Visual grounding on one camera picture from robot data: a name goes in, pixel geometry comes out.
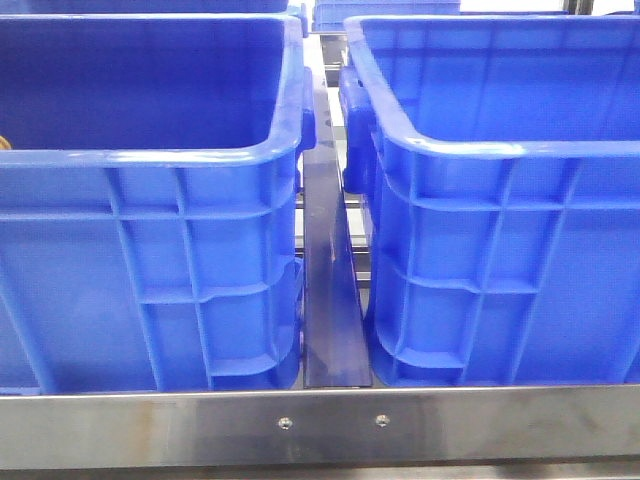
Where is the blue plastic bin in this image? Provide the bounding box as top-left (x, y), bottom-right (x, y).
top-left (1, 14), bottom-right (315, 395)
top-left (340, 15), bottom-right (639, 387)

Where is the rear right blue bin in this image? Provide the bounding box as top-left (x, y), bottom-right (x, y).
top-left (312, 0), bottom-right (461, 32)

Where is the left blue plastic bin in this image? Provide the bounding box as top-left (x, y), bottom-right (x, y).
top-left (1, 14), bottom-right (315, 395)

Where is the yellow mushroom push button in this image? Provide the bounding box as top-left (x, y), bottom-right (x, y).
top-left (0, 136), bottom-right (12, 150)

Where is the steel front rail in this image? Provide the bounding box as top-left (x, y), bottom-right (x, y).
top-left (1, 385), bottom-right (639, 470)

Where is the steel divider bar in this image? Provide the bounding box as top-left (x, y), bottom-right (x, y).
top-left (303, 66), bottom-right (372, 389)

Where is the rear left blue bin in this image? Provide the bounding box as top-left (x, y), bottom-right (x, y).
top-left (1, 0), bottom-right (307, 22)

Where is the right blue plastic bin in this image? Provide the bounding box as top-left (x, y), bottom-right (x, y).
top-left (340, 15), bottom-right (639, 387)

